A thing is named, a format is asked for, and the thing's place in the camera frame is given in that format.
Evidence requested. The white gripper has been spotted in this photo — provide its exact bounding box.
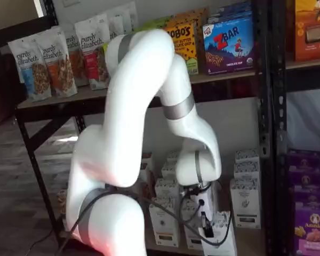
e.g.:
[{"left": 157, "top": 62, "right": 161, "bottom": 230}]
[{"left": 185, "top": 182, "right": 217, "bottom": 238}]

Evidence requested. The white tea box green strip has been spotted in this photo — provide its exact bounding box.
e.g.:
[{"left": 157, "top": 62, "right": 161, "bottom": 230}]
[{"left": 198, "top": 210, "right": 237, "bottom": 256}]

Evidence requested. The white tea box pink strip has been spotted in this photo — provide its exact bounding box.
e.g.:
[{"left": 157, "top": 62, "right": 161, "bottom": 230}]
[{"left": 181, "top": 198, "right": 203, "bottom": 245}]

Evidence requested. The white floral tea box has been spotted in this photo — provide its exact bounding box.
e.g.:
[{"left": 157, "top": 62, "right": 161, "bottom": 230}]
[
  {"left": 154, "top": 178, "right": 180, "bottom": 200},
  {"left": 234, "top": 162, "right": 261, "bottom": 182},
  {"left": 161, "top": 162, "right": 178, "bottom": 180},
  {"left": 234, "top": 149, "right": 260, "bottom": 165},
  {"left": 166, "top": 151, "right": 181, "bottom": 164},
  {"left": 230, "top": 178, "right": 262, "bottom": 230}
]

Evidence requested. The white tea box yellow strip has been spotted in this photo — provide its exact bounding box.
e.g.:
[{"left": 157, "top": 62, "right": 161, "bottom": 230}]
[{"left": 148, "top": 197, "right": 181, "bottom": 246}]

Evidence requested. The purple Annie's snack box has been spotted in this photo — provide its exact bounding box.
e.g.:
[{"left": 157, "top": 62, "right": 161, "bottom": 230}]
[
  {"left": 293, "top": 183, "right": 320, "bottom": 205},
  {"left": 288, "top": 165, "right": 320, "bottom": 187},
  {"left": 294, "top": 201, "right": 320, "bottom": 256},
  {"left": 286, "top": 149, "right": 320, "bottom": 169}
]

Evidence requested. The black metal shelf rack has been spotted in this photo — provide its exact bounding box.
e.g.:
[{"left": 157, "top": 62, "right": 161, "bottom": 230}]
[
  {"left": 0, "top": 0, "right": 273, "bottom": 256},
  {"left": 270, "top": 0, "right": 320, "bottom": 256}
]

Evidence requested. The blue Zbar snack box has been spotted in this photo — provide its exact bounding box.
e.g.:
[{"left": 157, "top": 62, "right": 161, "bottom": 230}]
[
  {"left": 207, "top": 2, "right": 253, "bottom": 25},
  {"left": 202, "top": 18, "right": 255, "bottom": 76}
]

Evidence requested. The yellow Bobo's peanut butter box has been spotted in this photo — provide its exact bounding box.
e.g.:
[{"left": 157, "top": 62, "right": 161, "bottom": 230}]
[
  {"left": 162, "top": 22, "right": 200, "bottom": 76},
  {"left": 175, "top": 7, "right": 209, "bottom": 27}
]

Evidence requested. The green Bobo's apple pie box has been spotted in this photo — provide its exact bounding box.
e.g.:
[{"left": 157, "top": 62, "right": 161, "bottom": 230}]
[{"left": 141, "top": 16, "right": 174, "bottom": 31}]

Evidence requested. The orange snack box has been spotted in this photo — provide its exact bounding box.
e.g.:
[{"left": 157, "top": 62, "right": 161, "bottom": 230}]
[{"left": 294, "top": 0, "right": 320, "bottom": 62}]

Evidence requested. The red label granola bag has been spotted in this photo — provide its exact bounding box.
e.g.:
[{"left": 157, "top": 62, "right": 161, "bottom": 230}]
[{"left": 74, "top": 14, "right": 112, "bottom": 91}]

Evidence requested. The orange label granola bag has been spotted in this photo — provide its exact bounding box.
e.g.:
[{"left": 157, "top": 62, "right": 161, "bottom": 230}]
[
  {"left": 61, "top": 26, "right": 86, "bottom": 87},
  {"left": 37, "top": 28, "right": 78, "bottom": 97}
]

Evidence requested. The white granola bag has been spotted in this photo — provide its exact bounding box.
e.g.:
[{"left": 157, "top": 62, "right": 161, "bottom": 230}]
[
  {"left": 122, "top": 2, "right": 138, "bottom": 34},
  {"left": 106, "top": 9, "right": 126, "bottom": 41}
]

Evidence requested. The blue label granola bag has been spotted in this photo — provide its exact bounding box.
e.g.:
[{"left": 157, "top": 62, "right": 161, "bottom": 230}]
[{"left": 7, "top": 37, "right": 52, "bottom": 103}]

